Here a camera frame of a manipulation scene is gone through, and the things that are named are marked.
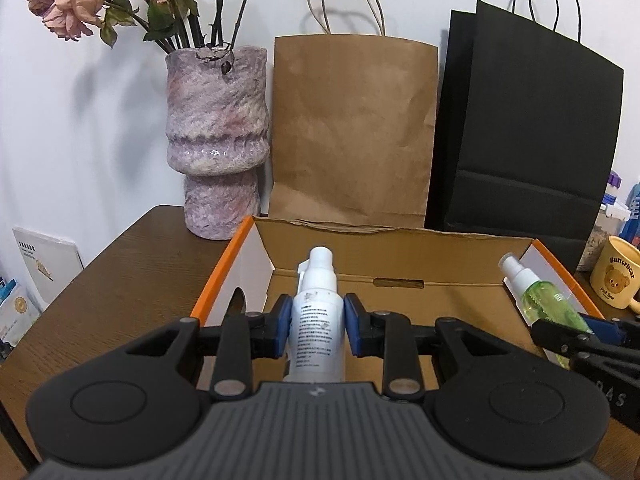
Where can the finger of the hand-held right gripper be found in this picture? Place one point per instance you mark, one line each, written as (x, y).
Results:
(607, 329)
(560, 337)

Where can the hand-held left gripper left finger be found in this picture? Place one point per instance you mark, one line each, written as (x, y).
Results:
(283, 327)

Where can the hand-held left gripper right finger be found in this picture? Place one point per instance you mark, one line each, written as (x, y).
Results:
(354, 327)

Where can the white spray bottle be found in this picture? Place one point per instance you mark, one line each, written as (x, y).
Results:
(316, 325)

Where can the green spray bottle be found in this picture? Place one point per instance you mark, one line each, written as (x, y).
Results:
(542, 302)

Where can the orange cardboard box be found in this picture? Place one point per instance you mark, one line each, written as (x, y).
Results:
(400, 260)

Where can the yellow bear mug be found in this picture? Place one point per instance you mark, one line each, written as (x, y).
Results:
(612, 280)

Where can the clear container with white lid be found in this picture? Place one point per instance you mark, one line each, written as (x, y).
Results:
(607, 225)

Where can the purple lidded jar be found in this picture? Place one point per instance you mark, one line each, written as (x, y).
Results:
(615, 185)

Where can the brown paper bag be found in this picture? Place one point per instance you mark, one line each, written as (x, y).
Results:
(355, 125)

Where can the black paper bag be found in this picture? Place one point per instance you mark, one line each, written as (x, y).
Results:
(530, 135)

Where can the purple marbled ceramic vase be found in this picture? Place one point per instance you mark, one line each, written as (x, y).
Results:
(217, 125)

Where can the white booklet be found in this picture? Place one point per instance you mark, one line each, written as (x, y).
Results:
(47, 265)

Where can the blue and white packet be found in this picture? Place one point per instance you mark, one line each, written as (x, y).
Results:
(15, 315)

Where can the dried rose bouquet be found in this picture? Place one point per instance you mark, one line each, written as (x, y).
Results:
(75, 7)

